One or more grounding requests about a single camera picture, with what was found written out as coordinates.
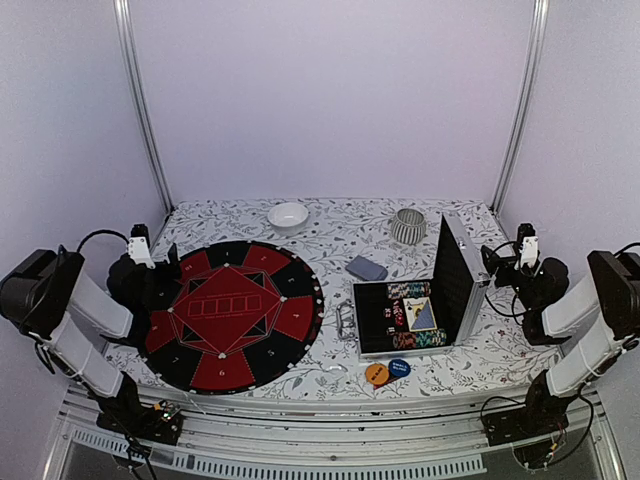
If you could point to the lower poker chip row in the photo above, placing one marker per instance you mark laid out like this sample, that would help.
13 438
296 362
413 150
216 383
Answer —
419 340

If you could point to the red black triangle card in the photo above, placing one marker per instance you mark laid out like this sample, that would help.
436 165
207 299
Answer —
389 381

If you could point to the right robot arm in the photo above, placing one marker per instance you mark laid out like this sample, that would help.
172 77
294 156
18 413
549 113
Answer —
603 308

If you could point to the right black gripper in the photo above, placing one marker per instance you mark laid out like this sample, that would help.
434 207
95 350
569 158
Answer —
506 264

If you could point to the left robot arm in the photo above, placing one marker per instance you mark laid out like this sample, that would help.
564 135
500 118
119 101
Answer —
50 293

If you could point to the poker chip row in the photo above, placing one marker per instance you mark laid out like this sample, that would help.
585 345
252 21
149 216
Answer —
419 340
413 289

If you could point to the striped grey white cup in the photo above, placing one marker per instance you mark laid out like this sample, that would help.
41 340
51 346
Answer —
408 226

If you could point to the round red black poker mat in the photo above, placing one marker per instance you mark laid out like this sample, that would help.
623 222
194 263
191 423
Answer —
240 315

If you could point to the right aluminium frame post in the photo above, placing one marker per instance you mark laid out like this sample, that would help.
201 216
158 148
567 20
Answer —
531 66

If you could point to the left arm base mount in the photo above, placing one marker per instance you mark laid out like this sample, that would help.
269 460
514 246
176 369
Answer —
140 422

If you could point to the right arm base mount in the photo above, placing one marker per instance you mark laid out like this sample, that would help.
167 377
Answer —
525 421

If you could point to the front aluminium rail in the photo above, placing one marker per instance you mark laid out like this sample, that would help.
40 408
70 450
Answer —
242 437

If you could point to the red dice group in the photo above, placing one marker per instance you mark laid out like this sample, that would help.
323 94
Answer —
395 319

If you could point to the orange big blind button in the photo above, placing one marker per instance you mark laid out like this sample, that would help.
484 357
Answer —
377 374

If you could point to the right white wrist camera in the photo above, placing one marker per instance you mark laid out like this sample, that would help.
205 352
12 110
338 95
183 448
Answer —
527 243

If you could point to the aluminium frame post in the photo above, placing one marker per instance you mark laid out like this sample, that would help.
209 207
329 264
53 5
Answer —
126 36
531 66

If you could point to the boxed card deck ace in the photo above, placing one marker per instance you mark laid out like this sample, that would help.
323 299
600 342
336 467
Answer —
419 314

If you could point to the blue small blind button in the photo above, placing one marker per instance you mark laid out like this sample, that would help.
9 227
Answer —
398 368

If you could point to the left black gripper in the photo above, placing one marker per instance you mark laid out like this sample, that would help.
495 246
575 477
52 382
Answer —
167 275

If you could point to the white ceramic bowl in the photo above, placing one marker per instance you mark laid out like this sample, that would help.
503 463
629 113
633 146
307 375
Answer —
288 218

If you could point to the upper poker chip row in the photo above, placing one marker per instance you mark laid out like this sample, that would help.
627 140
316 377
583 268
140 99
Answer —
413 289

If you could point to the aluminium poker chip case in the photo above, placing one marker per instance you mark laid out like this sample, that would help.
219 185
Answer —
458 287

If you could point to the left aluminium frame post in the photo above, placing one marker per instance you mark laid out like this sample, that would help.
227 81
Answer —
126 36

